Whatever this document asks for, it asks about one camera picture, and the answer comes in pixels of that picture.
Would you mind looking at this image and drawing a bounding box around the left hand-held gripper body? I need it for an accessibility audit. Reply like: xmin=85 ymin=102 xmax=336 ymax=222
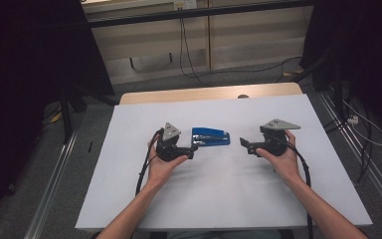
xmin=155 ymin=121 xmax=193 ymax=163

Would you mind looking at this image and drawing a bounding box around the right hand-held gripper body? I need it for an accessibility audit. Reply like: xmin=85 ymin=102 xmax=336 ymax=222
xmin=259 ymin=119 xmax=301 ymax=157

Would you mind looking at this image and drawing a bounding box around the blue stapler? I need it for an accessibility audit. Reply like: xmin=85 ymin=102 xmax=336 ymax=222
xmin=191 ymin=126 xmax=232 ymax=147

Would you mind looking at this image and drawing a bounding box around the person's left hand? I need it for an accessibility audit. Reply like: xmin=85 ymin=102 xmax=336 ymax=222
xmin=146 ymin=133 xmax=189 ymax=188

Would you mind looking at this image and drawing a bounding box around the person's right hand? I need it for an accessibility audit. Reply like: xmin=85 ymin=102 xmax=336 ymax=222
xmin=255 ymin=128 xmax=305 ymax=188

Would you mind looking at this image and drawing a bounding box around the white table board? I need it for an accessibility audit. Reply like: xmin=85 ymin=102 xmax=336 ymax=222
xmin=75 ymin=94 xmax=373 ymax=232

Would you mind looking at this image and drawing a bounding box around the wooden table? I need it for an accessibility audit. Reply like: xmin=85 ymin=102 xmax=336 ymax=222
xmin=118 ymin=82 xmax=303 ymax=106

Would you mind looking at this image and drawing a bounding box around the black metal stand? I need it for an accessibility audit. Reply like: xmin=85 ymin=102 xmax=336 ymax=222
xmin=59 ymin=84 xmax=120 ymax=144
xmin=291 ymin=49 xmax=349 ymax=130

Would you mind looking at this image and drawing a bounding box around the black curtain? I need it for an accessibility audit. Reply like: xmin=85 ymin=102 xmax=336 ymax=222
xmin=0 ymin=0 xmax=115 ymax=227
xmin=299 ymin=0 xmax=382 ymax=140

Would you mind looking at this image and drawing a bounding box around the black horizontal bar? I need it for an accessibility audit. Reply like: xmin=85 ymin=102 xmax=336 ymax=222
xmin=87 ymin=0 xmax=314 ymax=29

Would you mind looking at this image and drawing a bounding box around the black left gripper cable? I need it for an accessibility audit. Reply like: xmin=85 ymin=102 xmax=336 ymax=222
xmin=134 ymin=128 xmax=164 ymax=197

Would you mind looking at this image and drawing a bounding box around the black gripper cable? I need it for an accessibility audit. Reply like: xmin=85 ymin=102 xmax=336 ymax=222
xmin=278 ymin=137 xmax=314 ymax=239
xmin=134 ymin=128 xmax=164 ymax=197

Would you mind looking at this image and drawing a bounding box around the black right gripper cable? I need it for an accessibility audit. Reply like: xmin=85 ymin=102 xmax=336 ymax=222
xmin=278 ymin=137 xmax=314 ymax=239

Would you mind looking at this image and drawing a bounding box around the black wall cable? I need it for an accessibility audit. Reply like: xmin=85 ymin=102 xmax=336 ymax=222
xmin=178 ymin=9 xmax=213 ymax=88
xmin=180 ymin=9 xmax=303 ymax=81

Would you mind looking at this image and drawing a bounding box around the aluminium floor rail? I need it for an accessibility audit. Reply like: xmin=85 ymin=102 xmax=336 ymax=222
xmin=315 ymin=90 xmax=382 ymax=218
xmin=24 ymin=128 xmax=80 ymax=239

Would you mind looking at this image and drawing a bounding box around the white floor cable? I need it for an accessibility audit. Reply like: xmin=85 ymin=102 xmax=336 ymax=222
xmin=341 ymin=99 xmax=382 ymax=147

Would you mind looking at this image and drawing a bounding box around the white wall socket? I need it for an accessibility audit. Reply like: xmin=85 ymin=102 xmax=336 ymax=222
xmin=173 ymin=0 xmax=198 ymax=10

